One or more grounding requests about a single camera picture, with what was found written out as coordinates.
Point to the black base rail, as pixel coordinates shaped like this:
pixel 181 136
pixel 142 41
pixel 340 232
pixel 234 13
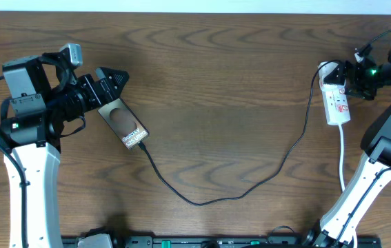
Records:
pixel 280 240

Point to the white power strip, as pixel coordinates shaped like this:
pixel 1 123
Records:
pixel 334 100

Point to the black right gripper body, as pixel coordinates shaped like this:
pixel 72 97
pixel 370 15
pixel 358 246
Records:
pixel 367 79

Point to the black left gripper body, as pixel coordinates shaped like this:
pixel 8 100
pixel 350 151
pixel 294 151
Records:
pixel 92 96

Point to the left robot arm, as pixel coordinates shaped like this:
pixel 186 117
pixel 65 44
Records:
pixel 45 94

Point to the Galaxy S25 Ultra smartphone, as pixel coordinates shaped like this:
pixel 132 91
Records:
pixel 123 122

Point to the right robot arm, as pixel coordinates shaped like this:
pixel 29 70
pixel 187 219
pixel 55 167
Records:
pixel 337 227

